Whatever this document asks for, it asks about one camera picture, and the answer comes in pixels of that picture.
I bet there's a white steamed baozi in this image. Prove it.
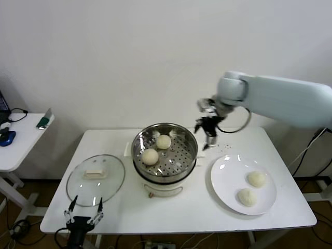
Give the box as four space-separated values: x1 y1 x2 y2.
156 134 172 150
237 188 257 208
246 171 267 188
142 148 159 166

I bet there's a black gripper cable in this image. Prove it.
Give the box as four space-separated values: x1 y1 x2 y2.
54 227 70 245
216 107 253 134

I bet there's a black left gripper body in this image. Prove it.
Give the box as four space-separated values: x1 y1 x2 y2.
65 216 95 249

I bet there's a perforated steel steamer basket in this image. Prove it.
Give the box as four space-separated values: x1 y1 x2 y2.
131 122 198 177

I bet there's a dark laptop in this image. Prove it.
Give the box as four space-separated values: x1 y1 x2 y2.
0 90 11 124

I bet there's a grey floor power strip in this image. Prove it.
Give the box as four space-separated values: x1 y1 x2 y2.
145 241 177 249

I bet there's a white electric cooker base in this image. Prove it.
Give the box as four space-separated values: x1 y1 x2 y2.
124 141 207 199

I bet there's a large white plate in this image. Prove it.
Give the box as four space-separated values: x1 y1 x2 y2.
210 155 278 215

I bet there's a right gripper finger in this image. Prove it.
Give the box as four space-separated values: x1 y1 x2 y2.
202 135 218 151
194 118 208 133

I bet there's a green handled scraper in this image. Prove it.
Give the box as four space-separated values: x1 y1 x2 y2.
35 108 54 130

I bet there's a white side table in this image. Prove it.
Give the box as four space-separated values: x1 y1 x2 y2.
0 113 56 224

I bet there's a thin black cable loop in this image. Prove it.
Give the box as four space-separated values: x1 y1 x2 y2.
7 108 29 123

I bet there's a white power cable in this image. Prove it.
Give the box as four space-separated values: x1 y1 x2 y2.
287 134 319 169

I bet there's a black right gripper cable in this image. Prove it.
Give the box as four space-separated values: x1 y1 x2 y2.
216 107 253 134

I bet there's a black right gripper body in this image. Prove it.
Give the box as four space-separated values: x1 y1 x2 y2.
203 116 224 139

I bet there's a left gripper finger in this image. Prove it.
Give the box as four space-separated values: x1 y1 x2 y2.
88 197 104 226
64 195 79 224

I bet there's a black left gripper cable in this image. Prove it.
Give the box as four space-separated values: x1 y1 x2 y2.
54 227 70 245

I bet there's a round glass pot lid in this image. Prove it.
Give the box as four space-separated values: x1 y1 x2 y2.
65 154 126 208

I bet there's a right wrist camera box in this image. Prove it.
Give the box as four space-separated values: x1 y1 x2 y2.
197 98 216 113

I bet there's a blue rounded device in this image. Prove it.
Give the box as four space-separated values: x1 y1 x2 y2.
0 131 16 147

